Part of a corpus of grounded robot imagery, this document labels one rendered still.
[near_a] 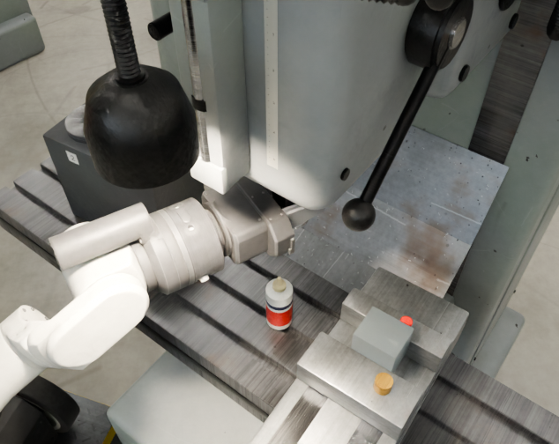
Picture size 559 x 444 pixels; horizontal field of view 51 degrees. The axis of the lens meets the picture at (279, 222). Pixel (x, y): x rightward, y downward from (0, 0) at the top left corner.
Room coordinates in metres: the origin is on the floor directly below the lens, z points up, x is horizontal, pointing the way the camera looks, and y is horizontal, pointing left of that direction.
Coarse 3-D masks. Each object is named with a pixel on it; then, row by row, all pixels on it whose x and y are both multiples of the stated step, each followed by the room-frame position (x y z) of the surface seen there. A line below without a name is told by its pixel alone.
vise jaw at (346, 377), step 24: (312, 360) 0.37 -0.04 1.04; (336, 360) 0.37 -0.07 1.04; (360, 360) 0.37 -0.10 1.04; (312, 384) 0.35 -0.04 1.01; (336, 384) 0.33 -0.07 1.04; (360, 384) 0.33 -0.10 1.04; (408, 384) 0.33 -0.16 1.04; (360, 408) 0.31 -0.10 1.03; (384, 408) 0.30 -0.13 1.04; (408, 408) 0.30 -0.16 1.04; (384, 432) 0.29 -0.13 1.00
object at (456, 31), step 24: (456, 0) 0.44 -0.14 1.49; (432, 24) 0.42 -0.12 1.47; (456, 24) 0.43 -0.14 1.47; (408, 48) 0.43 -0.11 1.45; (432, 48) 0.42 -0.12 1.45; (456, 48) 0.45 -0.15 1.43; (432, 72) 0.42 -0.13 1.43; (408, 120) 0.39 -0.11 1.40; (384, 168) 0.37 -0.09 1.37; (360, 216) 0.34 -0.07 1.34
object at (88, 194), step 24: (72, 120) 0.74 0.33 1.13; (48, 144) 0.72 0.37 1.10; (72, 144) 0.70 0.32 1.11; (72, 168) 0.70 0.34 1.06; (72, 192) 0.71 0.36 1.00; (96, 192) 0.68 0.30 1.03; (120, 192) 0.65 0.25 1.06; (144, 192) 0.62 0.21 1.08; (168, 192) 0.64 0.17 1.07; (192, 192) 0.69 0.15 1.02; (96, 216) 0.69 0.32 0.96
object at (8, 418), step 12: (12, 408) 0.49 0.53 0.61; (24, 408) 0.50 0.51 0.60; (36, 408) 0.53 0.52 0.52; (0, 420) 0.47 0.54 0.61; (12, 420) 0.47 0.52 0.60; (24, 420) 0.48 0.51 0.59; (36, 420) 0.48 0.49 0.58; (0, 432) 0.45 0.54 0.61; (12, 432) 0.45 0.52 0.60; (24, 432) 0.46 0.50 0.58; (36, 432) 0.47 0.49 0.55; (48, 432) 0.49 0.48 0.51
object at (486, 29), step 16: (480, 0) 0.51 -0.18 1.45; (496, 0) 0.55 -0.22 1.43; (512, 0) 0.58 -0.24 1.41; (480, 16) 0.52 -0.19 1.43; (496, 16) 0.56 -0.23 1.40; (512, 16) 0.61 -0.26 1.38; (480, 32) 0.53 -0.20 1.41; (496, 32) 0.58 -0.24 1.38; (464, 48) 0.50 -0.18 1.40; (480, 48) 0.54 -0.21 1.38; (448, 64) 0.49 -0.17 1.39; (464, 64) 0.51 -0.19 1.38; (448, 80) 0.50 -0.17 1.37; (464, 80) 0.51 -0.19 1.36; (432, 96) 0.50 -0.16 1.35
